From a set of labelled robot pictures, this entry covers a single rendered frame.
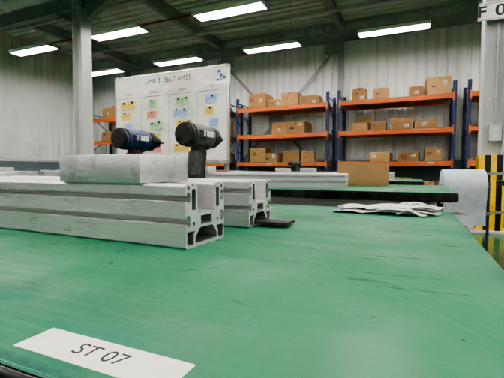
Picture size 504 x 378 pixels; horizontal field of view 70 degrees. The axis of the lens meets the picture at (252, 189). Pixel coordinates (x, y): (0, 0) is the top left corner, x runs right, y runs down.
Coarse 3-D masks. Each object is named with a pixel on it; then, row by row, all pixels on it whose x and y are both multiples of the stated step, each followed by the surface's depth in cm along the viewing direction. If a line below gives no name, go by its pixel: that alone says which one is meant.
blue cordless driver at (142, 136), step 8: (120, 128) 98; (112, 136) 99; (120, 136) 98; (128, 136) 98; (136, 136) 100; (144, 136) 103; (152, 136) 108; (112, 144) 99; (120, 144) 98; (128, 144) 99; (136, 144) 101; (144, 144) 104; (152, 144) 108; (128, 152) 102; (136, 152) 103
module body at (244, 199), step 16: (0, 176) 95; (16, 176) 103; (32, 176) 100; (48, 176) 97; (224, 192) 67; (240, 192) 66; (256, 192) 71; (224, 208) 67; (240, 208) 66; (256, 208) 67; (224, 224) 66; (240, 224) 65; (256, 224) 67
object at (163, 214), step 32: (0, 192) 65; (32, 192) 61; (64, 192) 58; (96, 192) 53; (128, 192) 50; (160, 192) 48; (192, 192) 49; (0, 224) 63; (32, 224) 60; (64, 224) 56; (96, 224) 53; (128, 224) 51; (160, 224) 48; (192, 224) 48
